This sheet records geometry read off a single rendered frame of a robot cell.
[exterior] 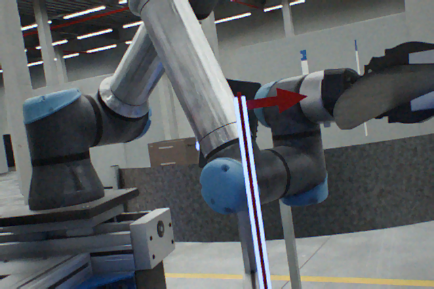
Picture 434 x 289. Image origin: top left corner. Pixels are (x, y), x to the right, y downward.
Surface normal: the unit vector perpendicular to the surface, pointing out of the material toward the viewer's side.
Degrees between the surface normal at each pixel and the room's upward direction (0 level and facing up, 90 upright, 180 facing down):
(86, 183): 73
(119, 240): 90
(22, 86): 90
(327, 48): 90
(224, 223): 90
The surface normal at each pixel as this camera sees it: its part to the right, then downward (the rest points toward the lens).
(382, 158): 0.10, 0.04
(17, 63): 0.88, -0.10
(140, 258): -0.26, 0.09
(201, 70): 0.08, -0.30
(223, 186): -0.72, 0.15
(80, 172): 0.62, -0.36
